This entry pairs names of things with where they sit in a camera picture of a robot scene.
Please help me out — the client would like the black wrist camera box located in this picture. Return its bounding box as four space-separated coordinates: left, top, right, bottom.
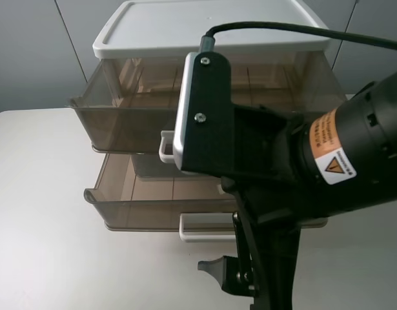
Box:
172 52 234 177

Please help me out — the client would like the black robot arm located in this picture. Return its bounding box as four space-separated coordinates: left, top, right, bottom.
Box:
183 69 397 309

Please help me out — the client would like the black camera cable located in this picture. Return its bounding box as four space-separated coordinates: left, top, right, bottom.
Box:
198 21 397 54

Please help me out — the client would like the white plastic drawer cabinet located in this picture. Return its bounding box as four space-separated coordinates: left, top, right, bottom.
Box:
93 1 329 62

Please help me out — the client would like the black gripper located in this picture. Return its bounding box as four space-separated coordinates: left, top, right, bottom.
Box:
198 105 303 309

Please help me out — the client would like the brown translucent drawer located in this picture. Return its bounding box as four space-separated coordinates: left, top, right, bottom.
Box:
70 52 346 154
84 154 236 242

